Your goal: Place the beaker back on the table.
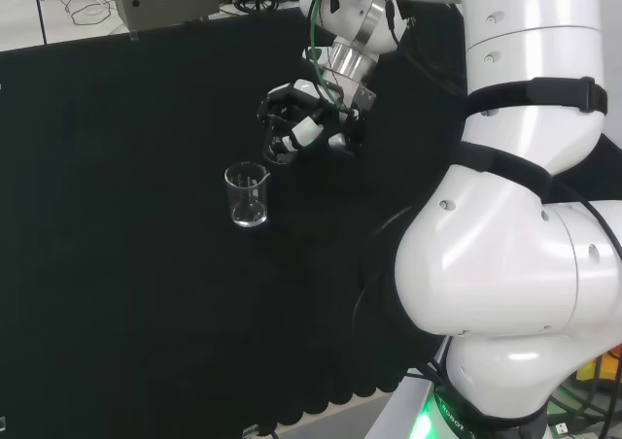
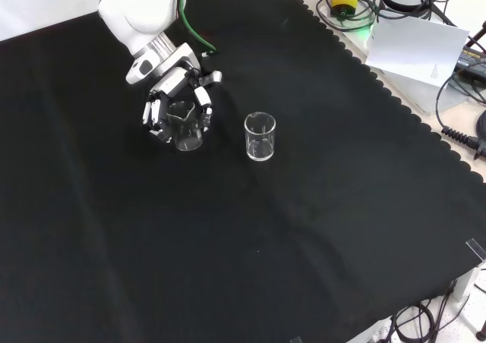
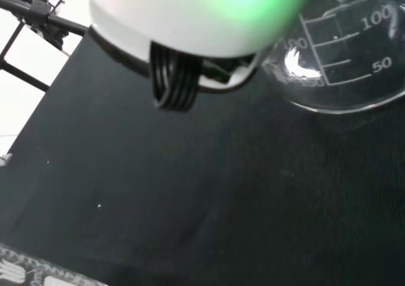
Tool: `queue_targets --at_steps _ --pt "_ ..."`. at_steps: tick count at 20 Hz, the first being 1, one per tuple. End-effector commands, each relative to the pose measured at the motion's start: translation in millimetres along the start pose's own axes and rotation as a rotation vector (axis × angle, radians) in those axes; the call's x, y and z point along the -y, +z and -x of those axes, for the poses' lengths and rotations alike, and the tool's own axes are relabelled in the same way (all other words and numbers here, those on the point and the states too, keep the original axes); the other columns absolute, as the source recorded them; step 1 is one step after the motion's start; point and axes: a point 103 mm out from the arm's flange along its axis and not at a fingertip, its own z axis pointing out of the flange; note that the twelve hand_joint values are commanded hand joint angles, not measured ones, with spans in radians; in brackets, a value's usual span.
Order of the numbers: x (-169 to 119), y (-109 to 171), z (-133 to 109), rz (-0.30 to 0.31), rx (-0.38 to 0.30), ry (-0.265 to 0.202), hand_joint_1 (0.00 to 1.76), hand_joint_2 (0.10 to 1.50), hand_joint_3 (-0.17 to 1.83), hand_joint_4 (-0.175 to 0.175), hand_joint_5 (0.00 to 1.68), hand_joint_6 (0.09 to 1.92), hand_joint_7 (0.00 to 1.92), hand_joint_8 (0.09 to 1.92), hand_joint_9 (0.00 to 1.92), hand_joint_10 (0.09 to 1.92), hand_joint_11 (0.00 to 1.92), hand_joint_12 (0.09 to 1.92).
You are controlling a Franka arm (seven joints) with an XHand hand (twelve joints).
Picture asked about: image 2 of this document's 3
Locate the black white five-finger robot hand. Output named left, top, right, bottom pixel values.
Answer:
left=125, top=42, right=223, bottom=145

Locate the small clear glass beaker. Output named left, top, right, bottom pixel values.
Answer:
left=166, top=100, right=204, bottom=153

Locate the clear glass beaker with markings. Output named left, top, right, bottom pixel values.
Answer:
left=244, top=111, right=277, bottom=162

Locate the black scalloped table cloth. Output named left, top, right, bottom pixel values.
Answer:
left=0, top=0, right=486, bottom=343

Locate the black power adapter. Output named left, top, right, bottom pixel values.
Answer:
left=454, top=43, right=486, bottom=79

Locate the black round tripod part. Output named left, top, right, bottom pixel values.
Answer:
left=475, top=109, right=486, bottom=140

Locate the green robot arm cable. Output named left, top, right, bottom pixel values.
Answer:
left=177, top=0, right=219, bottom=58

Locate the black ribbed plug cable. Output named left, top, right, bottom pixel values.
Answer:
left=435, top=62, right=486, bottom=151

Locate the black cable bundle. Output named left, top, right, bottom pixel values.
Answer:
left=389, top=295, right=470, bottom=343

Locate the grey metal table bracket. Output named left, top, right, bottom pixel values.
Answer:
left=450, top=261, right=486, bottom=303

